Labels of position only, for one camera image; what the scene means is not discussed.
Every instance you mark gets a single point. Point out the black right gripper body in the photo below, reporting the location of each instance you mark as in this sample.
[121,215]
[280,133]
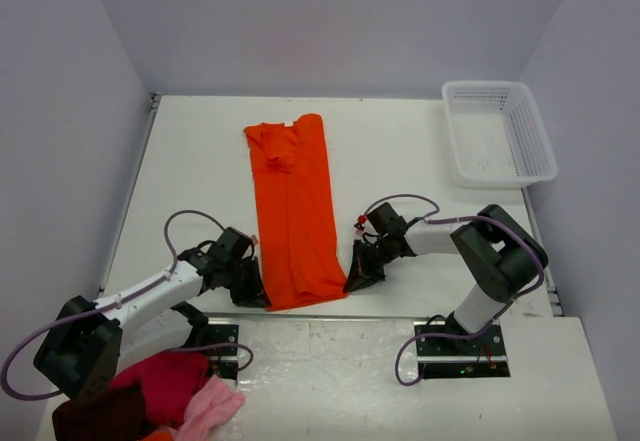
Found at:
[373,258]

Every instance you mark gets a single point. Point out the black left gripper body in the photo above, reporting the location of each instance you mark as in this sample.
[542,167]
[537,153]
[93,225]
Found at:
[241,281]

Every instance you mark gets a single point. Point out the orange t shirt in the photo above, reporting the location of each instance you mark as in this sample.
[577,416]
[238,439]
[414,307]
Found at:
[295,215]

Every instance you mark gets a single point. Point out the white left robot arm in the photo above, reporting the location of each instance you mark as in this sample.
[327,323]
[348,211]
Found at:
[93,341]

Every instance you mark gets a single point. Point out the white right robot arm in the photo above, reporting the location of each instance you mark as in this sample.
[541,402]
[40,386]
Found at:
[505,262]

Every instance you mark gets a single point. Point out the crimson red t shirt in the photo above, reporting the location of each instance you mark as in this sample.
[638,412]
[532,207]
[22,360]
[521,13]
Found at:
[167,381]

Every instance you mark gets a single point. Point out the pink t shirt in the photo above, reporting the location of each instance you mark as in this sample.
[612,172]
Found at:
[211,407]

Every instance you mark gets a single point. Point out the white plastic basket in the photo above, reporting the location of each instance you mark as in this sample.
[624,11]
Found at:
[498,139]

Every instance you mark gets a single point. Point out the dark maroon t shirt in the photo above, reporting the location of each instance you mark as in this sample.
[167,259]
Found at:
[117,414]

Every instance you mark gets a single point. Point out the orange red cloth piece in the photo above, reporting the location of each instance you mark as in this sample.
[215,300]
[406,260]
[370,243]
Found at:
[162,434]

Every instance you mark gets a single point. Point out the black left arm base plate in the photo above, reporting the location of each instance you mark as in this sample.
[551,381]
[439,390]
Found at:
[223,358]

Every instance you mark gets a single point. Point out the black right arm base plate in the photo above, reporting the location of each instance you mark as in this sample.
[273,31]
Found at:
[439,358]

